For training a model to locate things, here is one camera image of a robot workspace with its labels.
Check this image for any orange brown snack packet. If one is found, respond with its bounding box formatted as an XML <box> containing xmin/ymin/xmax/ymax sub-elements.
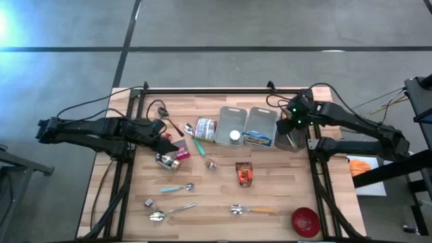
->
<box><xmin>234</xmin><ymin>161</ymin><xmax>254</xmax><ymax>189</ymax></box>

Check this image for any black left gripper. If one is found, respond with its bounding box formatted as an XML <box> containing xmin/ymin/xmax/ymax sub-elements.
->
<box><xmin>133</xmin><ymin>117</ymin><xmax>180</xmax><ymax>156</ymax></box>

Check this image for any black equipment stand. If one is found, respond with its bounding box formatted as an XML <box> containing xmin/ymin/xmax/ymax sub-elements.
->
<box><xmin>352</xmin><ymin>73</ymin><xmax>432</xmax><ymax>237</ymax></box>

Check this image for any blue yellow snack bag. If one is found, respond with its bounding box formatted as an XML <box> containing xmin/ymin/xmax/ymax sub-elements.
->
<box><xmin>242</xmin><ymin>130</ymin><xmax>273</xmax><ymax>147</ymax></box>

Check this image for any red-lid spice container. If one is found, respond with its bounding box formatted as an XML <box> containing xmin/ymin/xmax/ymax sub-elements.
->
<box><xmin>173</xmin><ymin>138</ymin><xmax>191</xmax><ymax>161</ymax></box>

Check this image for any orange object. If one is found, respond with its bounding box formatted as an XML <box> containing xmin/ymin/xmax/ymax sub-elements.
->
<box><xmin>348</xmin><ymin>159</ymin><xmax>373</xmax><ymax>178</ymax></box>

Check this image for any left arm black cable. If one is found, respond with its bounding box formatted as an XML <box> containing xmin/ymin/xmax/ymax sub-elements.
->
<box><xmin>56</xmin><ymin>85</ymin><xmax>167</xmax><ymax>123</ymax></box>

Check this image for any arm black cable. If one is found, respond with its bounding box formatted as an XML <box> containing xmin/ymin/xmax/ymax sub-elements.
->
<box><xmin>56</xmin><ymin>85</ymin><xmax>167</xmax><ymax>123</ymax></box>
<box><xmin>265</xmin><ymin>82</ymin><xmax>355</xmax><ymax>114</ymax></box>

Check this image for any gold-lid nori furikake jar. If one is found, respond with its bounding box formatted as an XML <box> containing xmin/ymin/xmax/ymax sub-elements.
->
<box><xmin>155</xmin><ymin>153</ymin><xmax>182</xmax><ymax>171</ymax></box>

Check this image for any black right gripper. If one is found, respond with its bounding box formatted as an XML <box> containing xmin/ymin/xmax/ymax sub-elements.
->
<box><xmin>275</xmin><ymin>96</ymin><xmax>315</xmax><ymax>136</ymax></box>

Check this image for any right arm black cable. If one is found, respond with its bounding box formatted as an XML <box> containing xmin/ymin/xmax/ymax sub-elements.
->
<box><xmin>265</xmin><ymin>82</ymin><xmax>355</xmax><ymax>114</ymax></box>

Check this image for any teal-handled silver spoon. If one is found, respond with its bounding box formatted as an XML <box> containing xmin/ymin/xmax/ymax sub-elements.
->
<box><xmin>183</xmin><ymin>122</ymin><xmax>207</xmax><ymax>157</ymax></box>

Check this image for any white printed noodle packet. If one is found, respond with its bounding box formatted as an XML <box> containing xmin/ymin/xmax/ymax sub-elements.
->
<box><xmin>194</xmin><ymin>117</ymin><xmax>218</xmax><ymax>143</ymax></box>

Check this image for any grey metal stand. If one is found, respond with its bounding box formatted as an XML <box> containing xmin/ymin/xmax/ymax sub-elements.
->
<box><xmin>0</xmin><ymin>144</ymin><xmax>55</xmax><ymax>243</ymax></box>

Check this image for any dark spoon black handle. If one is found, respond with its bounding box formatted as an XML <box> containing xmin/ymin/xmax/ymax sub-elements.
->
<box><xmin>157</xmin><ymin>106</ymin><xmax>186</xmax><ymax>138</ymax></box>

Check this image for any blue-handled silver spoon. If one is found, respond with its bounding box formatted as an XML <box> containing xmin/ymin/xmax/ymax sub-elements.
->
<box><xmin>159</xmin><ymin>182</ymin><xmax>196</xmax><ymax>194</ymax></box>

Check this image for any white plastic handled bin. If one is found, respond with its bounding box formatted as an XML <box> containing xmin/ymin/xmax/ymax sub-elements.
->
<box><xmin>243</xmin><ymin>106</ymin><xmax>279</xmax><ymax>149</ymax></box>
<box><xmin>213</xmin><ymin>105</ymin><xmax>249</xmax><ymax>149</ymax></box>

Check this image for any red and black bowl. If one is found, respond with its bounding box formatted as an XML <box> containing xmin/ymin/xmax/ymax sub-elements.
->
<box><xmin>291</xmin><ymin>207</ymin><xmax>321</xmax><ymax>238</ymax></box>

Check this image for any white paper sheet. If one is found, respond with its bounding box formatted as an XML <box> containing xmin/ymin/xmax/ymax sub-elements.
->
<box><xmin>346</xmin><ymin>154</ymin><xmax>387</xmax><ymax>197</ymax></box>

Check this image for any grey plastic handled bin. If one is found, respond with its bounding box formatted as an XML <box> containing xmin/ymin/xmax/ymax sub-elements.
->
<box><xmin>273</xmin><ymin>126</ymin><xmax>308</xmax><ymax>153</ymax></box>

